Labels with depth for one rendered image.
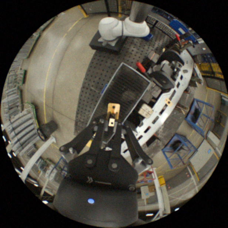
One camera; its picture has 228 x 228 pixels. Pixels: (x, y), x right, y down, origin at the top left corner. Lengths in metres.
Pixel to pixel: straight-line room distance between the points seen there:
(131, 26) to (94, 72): 0.57
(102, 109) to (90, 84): 0.54
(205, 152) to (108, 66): 8.46
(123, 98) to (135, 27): 0.52
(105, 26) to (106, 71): 0.45
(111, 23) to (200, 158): 8.60
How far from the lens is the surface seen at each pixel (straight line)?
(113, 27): 0.62
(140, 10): 0.52
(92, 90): 0.78
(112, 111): 0.22
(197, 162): 8.37
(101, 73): 0.77
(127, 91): 0.27
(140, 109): 0.38
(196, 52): 1.02
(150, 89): 0.39
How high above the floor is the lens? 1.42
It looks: 69 degrees down
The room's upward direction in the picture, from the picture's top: 172 degrees counter-clockwise
